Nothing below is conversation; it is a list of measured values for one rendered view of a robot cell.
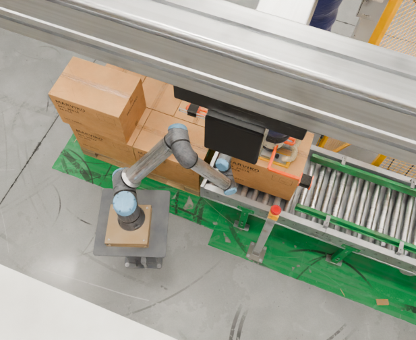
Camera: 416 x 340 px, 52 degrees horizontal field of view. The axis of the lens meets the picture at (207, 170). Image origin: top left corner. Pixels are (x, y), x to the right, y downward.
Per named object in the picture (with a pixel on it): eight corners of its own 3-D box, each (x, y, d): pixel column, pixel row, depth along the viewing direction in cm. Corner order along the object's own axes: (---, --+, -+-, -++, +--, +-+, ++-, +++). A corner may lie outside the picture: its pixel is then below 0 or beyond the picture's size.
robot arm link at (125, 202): (118, 224, 282) (112, 214, 267) (116, 202, 290) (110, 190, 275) (141, 220, 283) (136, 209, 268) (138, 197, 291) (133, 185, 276)
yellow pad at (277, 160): (291, 157, 304) (292, 154, 299) (287, 168, 299) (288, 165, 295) (246, 142, 308) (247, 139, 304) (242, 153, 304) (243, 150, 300)
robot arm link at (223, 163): (215, 169, 290) (213, 162, 281) (221, 154, 295) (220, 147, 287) (228, 173, 288) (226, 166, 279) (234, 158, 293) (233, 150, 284)
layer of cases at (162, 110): (236, 104, 420) (239, 79, 384) (199, 190, 379) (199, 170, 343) (127, 68, 437) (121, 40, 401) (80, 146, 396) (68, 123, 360)
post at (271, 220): (261, 249, 370) (281, 208, 281) (258, 257, 368) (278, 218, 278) (253, 247, 371) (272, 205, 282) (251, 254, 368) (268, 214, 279)
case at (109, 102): (146, 106, 369) (141, 77, 333) (127, 144, 352) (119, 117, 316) (84, 86, 377) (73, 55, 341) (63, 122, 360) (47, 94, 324)
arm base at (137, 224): (140, 233, 289) (138, 227, 280) (114, 228, 291) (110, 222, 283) (148, 208, 298) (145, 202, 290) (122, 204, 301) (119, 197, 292)
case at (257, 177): (302, 158, 349) (314, 133, 313) (289, 201, 332) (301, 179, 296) (233, 136, 357) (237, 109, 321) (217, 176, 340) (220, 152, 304)
